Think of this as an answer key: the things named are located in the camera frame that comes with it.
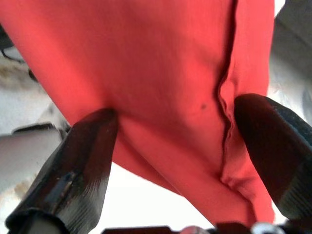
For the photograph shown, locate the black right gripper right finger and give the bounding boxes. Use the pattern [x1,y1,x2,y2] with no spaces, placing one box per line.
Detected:
[233,93,312,222]

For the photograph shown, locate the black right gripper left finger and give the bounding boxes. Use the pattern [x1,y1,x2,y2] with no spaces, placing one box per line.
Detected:
[5,108,120,234]

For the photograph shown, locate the red pillow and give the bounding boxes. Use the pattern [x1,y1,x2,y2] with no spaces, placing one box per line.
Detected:
[0,0,276,227]

